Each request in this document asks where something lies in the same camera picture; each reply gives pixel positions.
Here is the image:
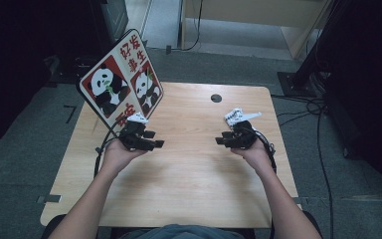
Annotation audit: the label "black stand base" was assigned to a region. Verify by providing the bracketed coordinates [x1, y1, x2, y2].
[48, 54, 93, 86]

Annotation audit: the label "grey floor tape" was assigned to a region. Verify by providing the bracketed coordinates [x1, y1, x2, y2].
[36, 194, 63, 204]

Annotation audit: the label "person's left hand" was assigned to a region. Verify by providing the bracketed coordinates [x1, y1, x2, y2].
[100, 139, 147, 175]

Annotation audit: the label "black hanging cable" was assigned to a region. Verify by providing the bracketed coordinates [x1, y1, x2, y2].
[165, 0, 204, 55]

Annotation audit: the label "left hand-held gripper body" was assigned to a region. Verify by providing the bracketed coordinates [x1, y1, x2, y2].
[118, 112, 153, 152]

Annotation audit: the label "person's right hand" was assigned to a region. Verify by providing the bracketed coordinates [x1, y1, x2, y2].
[230, 139, 276, 174]

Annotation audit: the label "tangled black floor cables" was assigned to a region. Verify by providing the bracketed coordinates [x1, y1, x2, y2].
[272, 94, 326, 127]

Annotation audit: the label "panda print board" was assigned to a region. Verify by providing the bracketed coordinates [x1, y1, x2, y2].
[77, 28, 164, 133]

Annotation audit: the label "hand-held gripper cable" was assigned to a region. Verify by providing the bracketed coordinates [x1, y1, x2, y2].
[252, 127, 278, 175]
[94, 114, 127, 178]

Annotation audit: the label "white patterned cloth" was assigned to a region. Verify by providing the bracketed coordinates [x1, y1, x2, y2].
[224, 108, 245, 127]

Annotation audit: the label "black metal stand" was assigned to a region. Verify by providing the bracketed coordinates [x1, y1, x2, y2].
[277, 0, 346, 98]

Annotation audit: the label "right hand-held gripper cable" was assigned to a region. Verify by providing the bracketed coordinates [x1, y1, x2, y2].
[252, 127, 278, 175]

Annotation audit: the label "long black floor cable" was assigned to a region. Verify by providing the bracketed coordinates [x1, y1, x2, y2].
[316, 109, 334, 239]

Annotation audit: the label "black cabinet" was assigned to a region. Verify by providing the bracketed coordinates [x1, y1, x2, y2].
[89, 0, 129, 56]

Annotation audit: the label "left hand-held gripper cable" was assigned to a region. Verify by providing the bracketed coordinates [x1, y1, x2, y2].
[94, 114, 127, 178]

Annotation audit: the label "light wooden furniture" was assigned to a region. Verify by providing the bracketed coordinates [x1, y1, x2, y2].
[180, 0, 332, 61]

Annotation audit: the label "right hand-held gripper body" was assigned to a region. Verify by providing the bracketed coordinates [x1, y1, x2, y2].
[232, 112, 263, 149]

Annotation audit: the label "person's blue-grey shirt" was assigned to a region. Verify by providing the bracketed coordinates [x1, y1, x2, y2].
[118, 223, 247, 239]

